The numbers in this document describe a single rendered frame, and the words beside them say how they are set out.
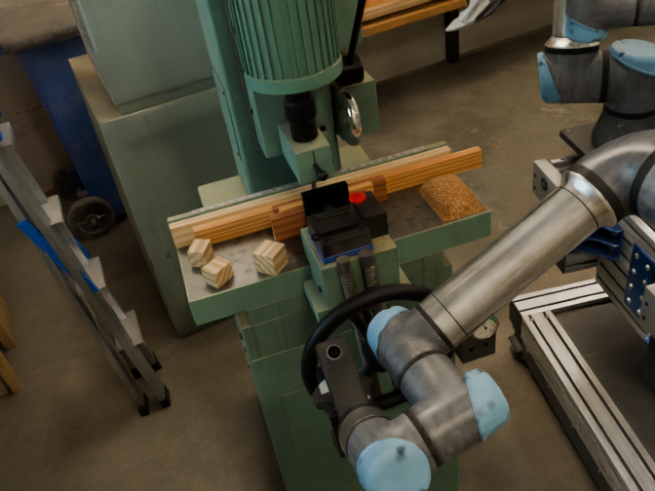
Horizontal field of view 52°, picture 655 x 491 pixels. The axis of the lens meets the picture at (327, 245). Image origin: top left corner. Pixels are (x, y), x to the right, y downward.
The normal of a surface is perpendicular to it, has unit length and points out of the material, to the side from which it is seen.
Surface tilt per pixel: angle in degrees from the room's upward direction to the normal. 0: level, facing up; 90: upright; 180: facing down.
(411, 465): 60
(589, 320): 0
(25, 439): 0
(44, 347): 1
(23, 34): 22
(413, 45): 90
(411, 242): 90
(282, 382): 90
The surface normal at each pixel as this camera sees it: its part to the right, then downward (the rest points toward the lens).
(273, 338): 0.29, 0.54
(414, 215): -0.14, -0.79
